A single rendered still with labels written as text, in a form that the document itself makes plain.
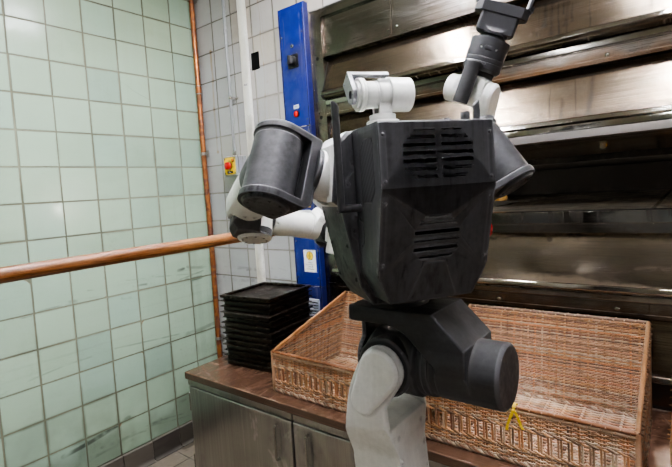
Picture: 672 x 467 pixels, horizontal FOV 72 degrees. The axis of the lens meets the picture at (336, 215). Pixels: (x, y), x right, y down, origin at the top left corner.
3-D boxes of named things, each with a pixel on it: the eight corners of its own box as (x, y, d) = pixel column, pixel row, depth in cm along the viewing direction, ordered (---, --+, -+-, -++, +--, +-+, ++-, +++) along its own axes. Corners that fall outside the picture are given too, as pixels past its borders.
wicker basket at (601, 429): (472, 375, 172) (468, 301, 170) (656, 410, 138) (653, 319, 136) (410, 436, 133) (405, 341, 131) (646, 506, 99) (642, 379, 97)
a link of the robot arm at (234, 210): (217, 242, 105) (237, 210, 86) (220, 189, 109) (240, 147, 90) (267, 246, 109) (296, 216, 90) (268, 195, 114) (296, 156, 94)
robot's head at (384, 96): (417, 120, 88) (414, 73, 88) (367, 121, 85) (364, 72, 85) (402, 125, 95) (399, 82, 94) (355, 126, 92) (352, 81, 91)
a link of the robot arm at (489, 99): (504, 81, 108) (491, 135, 115) (469, 73, 112) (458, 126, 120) (492, 87, 103) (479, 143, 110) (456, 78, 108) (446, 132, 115)
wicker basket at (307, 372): (348, 350, 207) (344, 289, 206) (470, 374, 172) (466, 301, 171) (270, 391, 169) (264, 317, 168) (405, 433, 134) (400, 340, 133)
